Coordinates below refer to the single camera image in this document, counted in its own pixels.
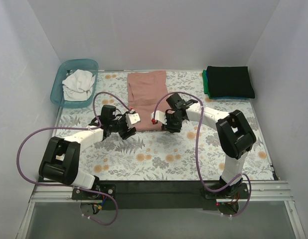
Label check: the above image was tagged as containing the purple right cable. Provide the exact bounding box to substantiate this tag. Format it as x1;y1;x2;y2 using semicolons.
151;92;252;218

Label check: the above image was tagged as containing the teal plastic basket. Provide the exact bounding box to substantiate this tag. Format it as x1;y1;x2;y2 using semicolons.
50;59;99;109

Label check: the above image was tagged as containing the aluminium frame rail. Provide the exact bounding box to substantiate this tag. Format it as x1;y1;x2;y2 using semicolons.
17;180;305;239

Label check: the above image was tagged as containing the white t shirt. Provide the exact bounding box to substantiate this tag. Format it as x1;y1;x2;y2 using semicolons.
62;69;96;102

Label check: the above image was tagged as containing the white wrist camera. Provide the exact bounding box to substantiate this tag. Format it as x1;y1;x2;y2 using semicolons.
151;111;167;125
126;108;141;129

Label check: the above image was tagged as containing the black folded t shirt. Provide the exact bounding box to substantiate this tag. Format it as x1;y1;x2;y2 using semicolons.
206;66;255;99

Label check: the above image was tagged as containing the blue folded t shirt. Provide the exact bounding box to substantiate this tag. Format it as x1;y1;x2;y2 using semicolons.
208;95;247;100

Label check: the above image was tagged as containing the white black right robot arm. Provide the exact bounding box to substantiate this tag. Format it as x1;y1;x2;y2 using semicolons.
151;92;256;197

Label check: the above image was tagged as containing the floral table mat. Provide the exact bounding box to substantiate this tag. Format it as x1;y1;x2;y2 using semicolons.
44;71;274;181

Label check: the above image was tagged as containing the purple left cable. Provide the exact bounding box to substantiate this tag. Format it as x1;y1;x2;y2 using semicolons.
16;92;135;226

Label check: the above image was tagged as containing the green folded t shirt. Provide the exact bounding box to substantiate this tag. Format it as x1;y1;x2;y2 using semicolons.
202;70;209;95

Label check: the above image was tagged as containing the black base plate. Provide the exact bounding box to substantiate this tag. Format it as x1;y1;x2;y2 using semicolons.
71;180;249;212

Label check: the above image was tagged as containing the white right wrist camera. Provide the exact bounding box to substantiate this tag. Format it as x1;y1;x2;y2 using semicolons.
151;111;167;125

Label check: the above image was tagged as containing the pink t shirt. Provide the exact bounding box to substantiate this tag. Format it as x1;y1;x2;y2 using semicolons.
127;71;167;131

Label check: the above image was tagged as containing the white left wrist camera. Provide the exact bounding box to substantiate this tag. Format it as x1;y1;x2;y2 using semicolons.
126;108;141;129

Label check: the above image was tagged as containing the purple cable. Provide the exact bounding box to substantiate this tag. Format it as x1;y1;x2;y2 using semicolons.
151;92;252;218
16;92;135;226

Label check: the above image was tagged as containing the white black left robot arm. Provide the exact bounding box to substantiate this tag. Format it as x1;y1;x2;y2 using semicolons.
38;105;141;190

